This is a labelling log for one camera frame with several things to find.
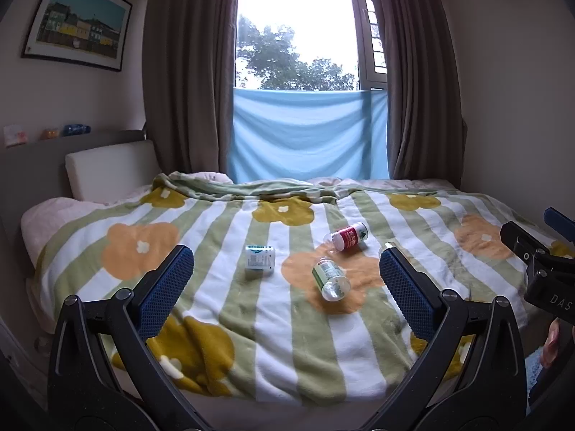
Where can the person's right hand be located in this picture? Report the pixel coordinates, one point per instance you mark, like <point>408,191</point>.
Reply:
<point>550,345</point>

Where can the light blue hanging cloth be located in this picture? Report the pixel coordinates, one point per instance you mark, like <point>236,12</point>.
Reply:
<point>305,137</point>

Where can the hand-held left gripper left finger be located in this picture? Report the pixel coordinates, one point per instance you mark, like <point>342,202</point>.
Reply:
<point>167,289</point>

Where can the red label bottle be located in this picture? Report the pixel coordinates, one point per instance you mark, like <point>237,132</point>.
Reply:
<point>348,237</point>

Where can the white headboard cushion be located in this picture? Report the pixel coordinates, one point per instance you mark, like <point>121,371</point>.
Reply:
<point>108,166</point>

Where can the small white teal box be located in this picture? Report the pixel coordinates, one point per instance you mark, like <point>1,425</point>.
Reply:
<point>259,259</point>

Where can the pink duvet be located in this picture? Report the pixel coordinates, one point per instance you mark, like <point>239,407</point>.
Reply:
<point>404,184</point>

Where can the small orange ornament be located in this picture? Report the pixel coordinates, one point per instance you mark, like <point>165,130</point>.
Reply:
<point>50,134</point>

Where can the framed wall picture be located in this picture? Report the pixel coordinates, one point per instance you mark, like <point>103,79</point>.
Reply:
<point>78,20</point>

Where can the grey headboard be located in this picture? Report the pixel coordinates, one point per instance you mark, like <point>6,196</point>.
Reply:
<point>27,164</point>

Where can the small blue ornament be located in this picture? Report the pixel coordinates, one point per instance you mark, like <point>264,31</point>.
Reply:
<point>76,129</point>

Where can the brown curtain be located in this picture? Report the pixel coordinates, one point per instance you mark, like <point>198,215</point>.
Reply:
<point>188,76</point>
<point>422,98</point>

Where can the light blue fabric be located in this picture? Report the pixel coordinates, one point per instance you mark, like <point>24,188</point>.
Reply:
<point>535,370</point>

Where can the pale pink pillow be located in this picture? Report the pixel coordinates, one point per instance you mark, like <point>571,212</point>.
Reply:
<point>54,220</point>

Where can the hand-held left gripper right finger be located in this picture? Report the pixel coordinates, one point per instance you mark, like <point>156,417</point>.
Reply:
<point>406,296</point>

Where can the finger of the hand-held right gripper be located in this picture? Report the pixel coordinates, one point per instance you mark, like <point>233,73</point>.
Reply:
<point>523,240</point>
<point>561,223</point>

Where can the white window sash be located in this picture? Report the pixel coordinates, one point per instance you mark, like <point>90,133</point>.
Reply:
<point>369,31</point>

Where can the small white card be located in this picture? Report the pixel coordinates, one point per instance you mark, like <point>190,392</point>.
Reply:
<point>15,134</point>

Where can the striped flower print blanket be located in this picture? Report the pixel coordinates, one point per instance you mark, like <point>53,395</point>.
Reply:
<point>256,327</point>

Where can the tree outside window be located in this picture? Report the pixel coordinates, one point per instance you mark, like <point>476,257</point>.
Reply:
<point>278,63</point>

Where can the green label bottle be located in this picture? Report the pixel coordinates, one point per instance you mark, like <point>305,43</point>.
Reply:
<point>330,276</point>

